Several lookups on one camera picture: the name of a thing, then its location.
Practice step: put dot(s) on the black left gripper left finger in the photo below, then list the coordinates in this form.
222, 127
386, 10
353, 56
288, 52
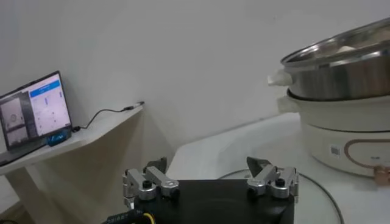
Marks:
161, 181

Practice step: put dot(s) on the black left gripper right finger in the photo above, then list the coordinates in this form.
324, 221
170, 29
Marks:
265, 176

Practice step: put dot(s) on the white electric cooker base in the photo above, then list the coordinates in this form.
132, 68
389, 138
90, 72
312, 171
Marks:
335, 121

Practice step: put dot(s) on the blue computer mouse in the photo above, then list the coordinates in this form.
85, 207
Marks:
58, 138

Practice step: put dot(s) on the white side desk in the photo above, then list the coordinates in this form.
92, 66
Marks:
91, 134

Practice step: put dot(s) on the stainless steel steamer basket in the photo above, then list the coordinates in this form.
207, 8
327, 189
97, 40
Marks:
335, 79

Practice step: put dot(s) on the open laptop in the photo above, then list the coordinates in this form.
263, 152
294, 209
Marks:
45, 106

